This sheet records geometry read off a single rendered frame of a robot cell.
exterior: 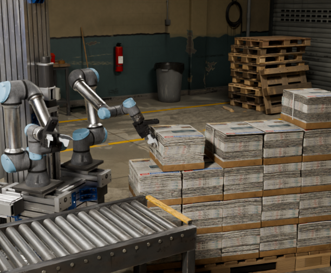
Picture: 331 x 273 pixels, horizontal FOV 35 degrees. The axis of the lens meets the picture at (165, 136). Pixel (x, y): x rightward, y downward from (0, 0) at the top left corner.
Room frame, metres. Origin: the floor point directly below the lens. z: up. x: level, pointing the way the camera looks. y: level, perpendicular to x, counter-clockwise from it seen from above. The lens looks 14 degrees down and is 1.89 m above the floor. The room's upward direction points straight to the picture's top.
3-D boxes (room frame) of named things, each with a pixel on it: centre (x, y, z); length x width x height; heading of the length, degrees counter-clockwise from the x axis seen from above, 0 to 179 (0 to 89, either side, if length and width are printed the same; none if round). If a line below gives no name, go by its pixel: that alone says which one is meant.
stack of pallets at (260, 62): (10.16, -1.97, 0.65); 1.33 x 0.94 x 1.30; 126
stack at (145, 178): (3.56, -0.35, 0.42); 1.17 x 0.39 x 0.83; 105
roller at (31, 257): (2.30, 0.66, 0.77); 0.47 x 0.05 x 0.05; 32
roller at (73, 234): (2.43, 0.44, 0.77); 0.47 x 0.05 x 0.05; 32
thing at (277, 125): (3.65, -0.76, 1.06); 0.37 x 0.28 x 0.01; 16
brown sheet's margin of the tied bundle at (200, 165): (3.39, -0.10, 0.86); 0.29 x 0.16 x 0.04; 105
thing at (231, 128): (3.57, -0.48, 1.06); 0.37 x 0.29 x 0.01; 16
